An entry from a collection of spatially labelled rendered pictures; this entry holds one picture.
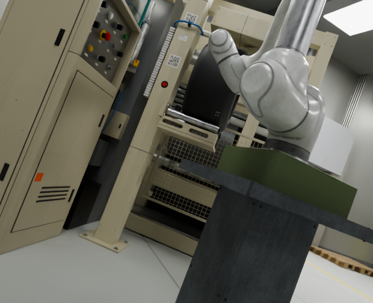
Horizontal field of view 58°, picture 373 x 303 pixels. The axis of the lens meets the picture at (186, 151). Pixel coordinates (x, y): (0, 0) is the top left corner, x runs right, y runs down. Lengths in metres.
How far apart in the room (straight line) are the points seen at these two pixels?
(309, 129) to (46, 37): 1.13
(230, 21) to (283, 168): 1.72
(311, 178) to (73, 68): 1.04
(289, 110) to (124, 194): 1.37
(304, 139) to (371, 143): 7.02
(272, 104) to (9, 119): 1.10
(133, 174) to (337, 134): 5.42
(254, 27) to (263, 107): 1.62
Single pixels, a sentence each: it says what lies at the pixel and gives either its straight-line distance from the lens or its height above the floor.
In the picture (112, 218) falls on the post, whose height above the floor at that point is 0.16.
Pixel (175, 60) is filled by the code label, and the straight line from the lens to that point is 2.21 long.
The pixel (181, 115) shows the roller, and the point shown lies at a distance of 2.03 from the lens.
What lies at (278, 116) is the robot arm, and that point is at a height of 0.86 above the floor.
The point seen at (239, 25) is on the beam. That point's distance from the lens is 2.57.
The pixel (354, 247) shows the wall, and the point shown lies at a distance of 8.38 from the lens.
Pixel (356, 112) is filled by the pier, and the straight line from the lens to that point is 7.45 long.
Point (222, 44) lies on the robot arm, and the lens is 1.46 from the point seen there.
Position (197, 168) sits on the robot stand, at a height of 0.63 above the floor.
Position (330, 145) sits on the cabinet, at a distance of 6.98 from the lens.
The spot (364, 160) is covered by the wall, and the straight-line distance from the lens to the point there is 8.07.
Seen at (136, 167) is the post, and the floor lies 0.51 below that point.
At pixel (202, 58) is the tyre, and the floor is 1.24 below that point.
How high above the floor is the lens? 0.62
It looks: 3 degrees up
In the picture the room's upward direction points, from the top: 21 degrees clockwise
